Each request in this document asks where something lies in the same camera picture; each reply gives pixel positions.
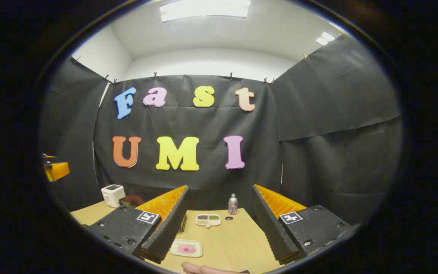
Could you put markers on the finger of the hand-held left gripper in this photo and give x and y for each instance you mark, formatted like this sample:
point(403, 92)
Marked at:
point(57, 170)

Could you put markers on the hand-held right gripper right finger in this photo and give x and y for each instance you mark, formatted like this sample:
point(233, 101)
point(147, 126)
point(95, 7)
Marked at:
point(270, 224)

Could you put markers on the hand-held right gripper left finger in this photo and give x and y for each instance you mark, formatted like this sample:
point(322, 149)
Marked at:
point(169, 224)

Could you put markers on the white square plate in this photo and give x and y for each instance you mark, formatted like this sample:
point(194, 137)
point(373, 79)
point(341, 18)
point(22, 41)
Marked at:
point(176, 248)

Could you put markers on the pink round food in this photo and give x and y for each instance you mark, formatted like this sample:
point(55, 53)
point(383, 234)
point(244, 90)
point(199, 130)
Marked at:
point(187, 249)

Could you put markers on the black electric oven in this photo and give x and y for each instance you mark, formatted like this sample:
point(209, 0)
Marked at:
point(129, 200)

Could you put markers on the white divided snack tray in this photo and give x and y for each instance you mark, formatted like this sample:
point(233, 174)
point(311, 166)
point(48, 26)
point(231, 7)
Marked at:
point(207, 219)

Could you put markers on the silver printed bottle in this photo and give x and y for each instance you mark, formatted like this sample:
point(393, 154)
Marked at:
point(233, 205)

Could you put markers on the white toaster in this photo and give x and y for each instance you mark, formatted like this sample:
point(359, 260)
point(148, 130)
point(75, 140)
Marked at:
point(112, 195)

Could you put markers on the small ceiling light panel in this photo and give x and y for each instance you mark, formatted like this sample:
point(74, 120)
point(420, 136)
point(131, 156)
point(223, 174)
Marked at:
point(325, 38)

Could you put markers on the large ceiling light panel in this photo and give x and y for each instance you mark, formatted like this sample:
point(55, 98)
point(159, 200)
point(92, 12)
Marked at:
point(203, 8)

